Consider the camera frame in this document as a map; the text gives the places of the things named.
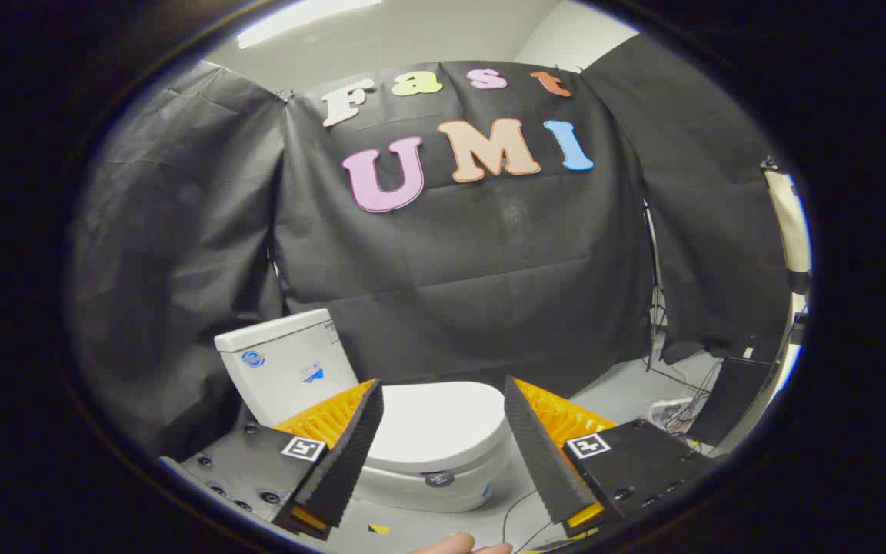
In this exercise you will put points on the black box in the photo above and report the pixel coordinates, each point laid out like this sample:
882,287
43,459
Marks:
731,400

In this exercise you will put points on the black tripod stand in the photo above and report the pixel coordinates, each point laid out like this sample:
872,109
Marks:
652,261

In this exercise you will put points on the white toilet tank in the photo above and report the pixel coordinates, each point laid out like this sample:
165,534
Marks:
285,362

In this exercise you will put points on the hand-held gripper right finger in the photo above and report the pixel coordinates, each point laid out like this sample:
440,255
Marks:
543,454

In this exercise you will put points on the white studio light panel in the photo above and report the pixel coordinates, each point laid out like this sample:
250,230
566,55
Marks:
793,223

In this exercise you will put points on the white toilet lid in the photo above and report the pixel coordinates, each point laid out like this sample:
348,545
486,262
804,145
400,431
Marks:
435,423

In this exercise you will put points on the black backdrop cloth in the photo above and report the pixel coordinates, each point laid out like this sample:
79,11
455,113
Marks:
451,269

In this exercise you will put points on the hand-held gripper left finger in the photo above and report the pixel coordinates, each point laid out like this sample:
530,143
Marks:
343,462

